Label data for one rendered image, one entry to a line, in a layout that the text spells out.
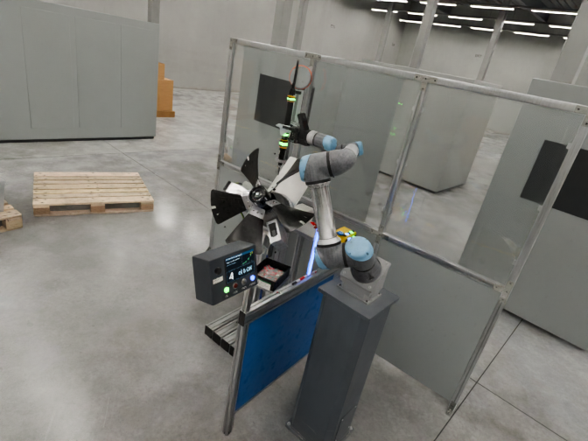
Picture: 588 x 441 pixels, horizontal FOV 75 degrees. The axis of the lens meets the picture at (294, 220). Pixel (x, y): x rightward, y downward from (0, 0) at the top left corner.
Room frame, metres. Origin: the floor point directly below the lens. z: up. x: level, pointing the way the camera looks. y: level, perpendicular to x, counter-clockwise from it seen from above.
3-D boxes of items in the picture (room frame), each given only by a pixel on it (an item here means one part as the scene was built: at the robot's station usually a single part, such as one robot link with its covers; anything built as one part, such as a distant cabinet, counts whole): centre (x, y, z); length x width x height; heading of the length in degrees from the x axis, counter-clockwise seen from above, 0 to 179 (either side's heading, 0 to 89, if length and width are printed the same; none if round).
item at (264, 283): (1.93, 0.08, 0.85); 0.22 x 0.17 x 0.07; 161
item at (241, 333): (1.54, 0.15, 0.39); 0.04 x 0.04 x 0.78; 55
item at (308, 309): (1.89, -0.10, 0.45); 0.82 x 0.02 x 0.66; 145
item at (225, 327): (2.42, 0.14, 0.04); 0.62 x 0.45 x 0.08; 145
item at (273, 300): (1.89, -0.10, 0.82); 0.90 x 0.04 x 0.08; 145
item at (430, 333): (2.77, -0.27, 0.50); 2.59 x 0.03 x 0.91; 55
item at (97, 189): (4.25, 2.46, 0.07); 1.20 x 1.00 x 0.15; 125
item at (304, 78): (2.90, 0.15, 1.88); 0.16 x 0.07 x 0.16; 90
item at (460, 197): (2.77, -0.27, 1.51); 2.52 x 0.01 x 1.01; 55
